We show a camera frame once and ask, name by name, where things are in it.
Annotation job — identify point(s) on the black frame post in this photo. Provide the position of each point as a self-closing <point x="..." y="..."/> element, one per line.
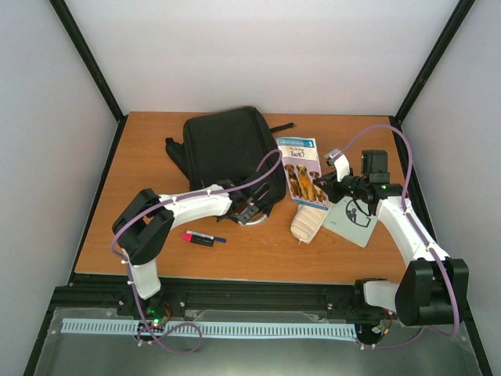
<point x="452" y="26"/>
<point x="73" y="31"/>

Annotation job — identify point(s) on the right black frame post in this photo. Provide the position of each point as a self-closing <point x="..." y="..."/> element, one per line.
<point x="452" y="26"/>

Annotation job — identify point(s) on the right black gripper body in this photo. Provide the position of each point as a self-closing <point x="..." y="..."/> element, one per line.
<point x="362" y="181"/>

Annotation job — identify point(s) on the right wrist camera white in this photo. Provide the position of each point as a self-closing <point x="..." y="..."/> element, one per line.
<point x="338" y="161"/>

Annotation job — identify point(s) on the pink cap black highlighter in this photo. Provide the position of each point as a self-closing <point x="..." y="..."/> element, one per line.
<point x="197" y="239"/>

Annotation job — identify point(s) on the light blue cable duct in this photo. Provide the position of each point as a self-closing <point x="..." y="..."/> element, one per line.
<point x="219" y="330"/>

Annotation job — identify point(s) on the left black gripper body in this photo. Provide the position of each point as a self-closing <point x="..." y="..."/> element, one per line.
<point x="246" y="218"/>

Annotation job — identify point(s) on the grey booklet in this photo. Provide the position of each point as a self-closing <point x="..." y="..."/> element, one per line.
<point x="350" y="219"/>

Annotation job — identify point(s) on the dog picture book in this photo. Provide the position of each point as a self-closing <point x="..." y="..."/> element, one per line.
<point x="301" y="164"/>

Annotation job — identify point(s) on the black student bag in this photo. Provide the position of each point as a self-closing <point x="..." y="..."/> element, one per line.
<point x="235" y="145"/>

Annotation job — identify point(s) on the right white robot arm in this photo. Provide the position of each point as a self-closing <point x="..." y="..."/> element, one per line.
<point x="433" y="290"/>

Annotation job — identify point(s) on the beige fabric pencil case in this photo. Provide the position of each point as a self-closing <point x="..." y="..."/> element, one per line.
<point x="307" y="222"/>

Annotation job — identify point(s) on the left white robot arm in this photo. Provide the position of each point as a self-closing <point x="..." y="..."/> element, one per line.
<point x="144" y="226"/>

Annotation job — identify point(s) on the left black frame post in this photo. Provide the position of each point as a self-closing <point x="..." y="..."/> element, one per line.
<point x="73" y="31"/>

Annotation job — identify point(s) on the black aluminium rail base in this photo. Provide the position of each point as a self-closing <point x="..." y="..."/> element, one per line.
<point x="185" y="298"/>

